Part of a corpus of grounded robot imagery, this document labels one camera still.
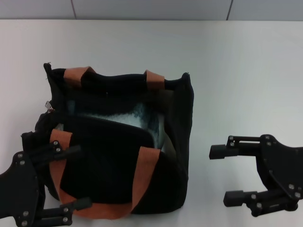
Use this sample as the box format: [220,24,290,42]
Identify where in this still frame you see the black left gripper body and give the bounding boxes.
[0,152,49,227]

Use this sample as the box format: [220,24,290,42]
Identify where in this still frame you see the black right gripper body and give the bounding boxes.
[258,134,303,205]

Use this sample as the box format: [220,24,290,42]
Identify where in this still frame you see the black food bag orange straps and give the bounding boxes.
[21,62,195,219]

